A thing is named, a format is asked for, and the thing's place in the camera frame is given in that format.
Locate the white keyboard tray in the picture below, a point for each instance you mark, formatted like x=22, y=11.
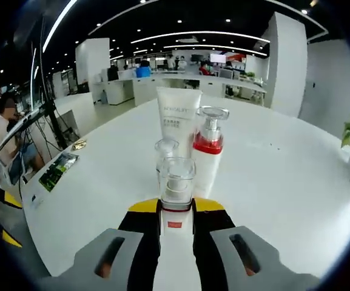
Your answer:
x=20, y=128

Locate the small clear plastic bag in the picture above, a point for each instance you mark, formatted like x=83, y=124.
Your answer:
x=35, y=198

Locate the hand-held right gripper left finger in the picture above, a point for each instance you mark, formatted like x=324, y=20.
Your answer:
x=138, y=230

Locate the white pump bottle red collar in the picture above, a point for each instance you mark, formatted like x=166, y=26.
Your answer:
x=206, y=169

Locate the black monitor stand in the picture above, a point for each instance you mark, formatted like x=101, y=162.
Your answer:
x=55, y=121

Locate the wall screen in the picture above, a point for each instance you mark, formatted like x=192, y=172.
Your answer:
x=217, y=59

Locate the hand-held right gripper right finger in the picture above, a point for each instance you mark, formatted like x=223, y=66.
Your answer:
x=211, y=224

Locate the row of white office desks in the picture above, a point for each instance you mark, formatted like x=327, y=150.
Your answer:
x=150, y=88

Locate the green snack packet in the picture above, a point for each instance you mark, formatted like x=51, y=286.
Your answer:
x=58, y=171

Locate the long ceiling light strip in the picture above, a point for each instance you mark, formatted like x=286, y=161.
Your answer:
x=193, y=32

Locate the white skincare tube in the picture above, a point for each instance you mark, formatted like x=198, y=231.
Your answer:
x=177, y=121

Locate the gold foil snack packet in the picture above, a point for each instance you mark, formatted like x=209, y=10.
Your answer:
x=79, y=144

